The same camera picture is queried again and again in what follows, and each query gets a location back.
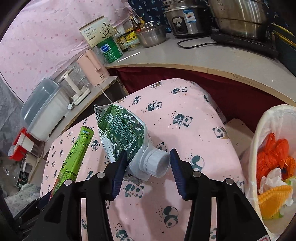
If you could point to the dark sauce bottle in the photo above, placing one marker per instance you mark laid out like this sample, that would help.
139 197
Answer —
136 26

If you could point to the pink panda tablecloth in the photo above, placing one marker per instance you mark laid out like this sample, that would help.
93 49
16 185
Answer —
179 115

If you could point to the orange sponge cloth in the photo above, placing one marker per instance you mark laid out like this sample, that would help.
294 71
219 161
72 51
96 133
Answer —
272 201

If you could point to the large steel steamer pot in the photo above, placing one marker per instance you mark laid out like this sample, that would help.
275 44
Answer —
242 18

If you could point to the blue yellow stacked basins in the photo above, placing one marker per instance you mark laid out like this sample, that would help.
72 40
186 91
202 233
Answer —
285 45

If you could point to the green spouted pouch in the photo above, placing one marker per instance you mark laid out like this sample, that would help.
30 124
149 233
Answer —
121 130

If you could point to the glass white kettle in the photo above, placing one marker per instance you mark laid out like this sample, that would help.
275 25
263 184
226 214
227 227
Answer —
77 91

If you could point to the pink electric kettle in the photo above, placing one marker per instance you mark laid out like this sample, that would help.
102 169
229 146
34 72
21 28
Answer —
94 70

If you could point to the small steel bowl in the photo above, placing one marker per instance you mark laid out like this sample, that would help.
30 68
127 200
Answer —
152 36

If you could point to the green tin can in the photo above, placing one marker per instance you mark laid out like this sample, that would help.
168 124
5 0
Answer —
110 50

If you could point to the black induction cooker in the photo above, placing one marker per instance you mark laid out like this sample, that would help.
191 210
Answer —
264 48

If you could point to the red white container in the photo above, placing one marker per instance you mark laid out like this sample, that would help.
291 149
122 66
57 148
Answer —
22 144

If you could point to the clear lid storage box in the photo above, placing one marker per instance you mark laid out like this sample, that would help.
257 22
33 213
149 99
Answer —
44 108

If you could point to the green snack wrapper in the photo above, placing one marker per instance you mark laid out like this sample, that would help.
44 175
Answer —
73 161

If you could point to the white lined trash bin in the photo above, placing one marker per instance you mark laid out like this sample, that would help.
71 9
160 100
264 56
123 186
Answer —
279 120

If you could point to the steel rice cooker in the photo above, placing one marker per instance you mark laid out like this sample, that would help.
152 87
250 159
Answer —
187 18

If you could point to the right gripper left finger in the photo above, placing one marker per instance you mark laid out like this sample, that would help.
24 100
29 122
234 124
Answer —
118 174

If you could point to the beige cardboard box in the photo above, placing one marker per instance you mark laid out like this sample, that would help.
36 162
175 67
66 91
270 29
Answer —
97 31

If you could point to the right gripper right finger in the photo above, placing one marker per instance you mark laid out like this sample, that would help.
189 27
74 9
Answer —
178 173

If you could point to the orange plastic bag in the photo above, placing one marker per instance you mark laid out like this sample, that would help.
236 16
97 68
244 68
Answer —
274 154

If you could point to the yellow condiment jar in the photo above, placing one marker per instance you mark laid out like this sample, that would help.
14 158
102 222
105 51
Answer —
132 41

